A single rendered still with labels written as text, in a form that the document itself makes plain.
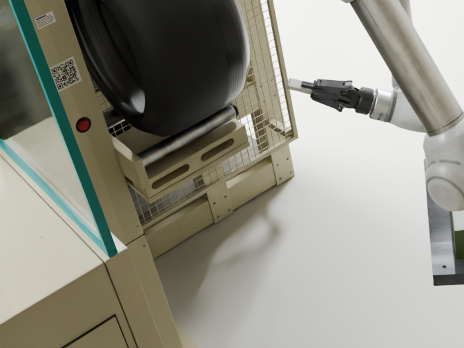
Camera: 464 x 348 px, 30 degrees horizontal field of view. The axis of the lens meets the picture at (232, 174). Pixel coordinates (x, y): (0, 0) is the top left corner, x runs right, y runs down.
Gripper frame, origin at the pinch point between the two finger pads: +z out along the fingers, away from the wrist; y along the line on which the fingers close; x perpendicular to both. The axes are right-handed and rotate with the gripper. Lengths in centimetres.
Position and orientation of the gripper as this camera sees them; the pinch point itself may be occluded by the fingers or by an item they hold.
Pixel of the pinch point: (300, 85)
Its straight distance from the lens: 242.7
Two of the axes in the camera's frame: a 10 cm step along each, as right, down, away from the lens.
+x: 1.9, -8.5, 4.9
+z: -9.7, -2.2, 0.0
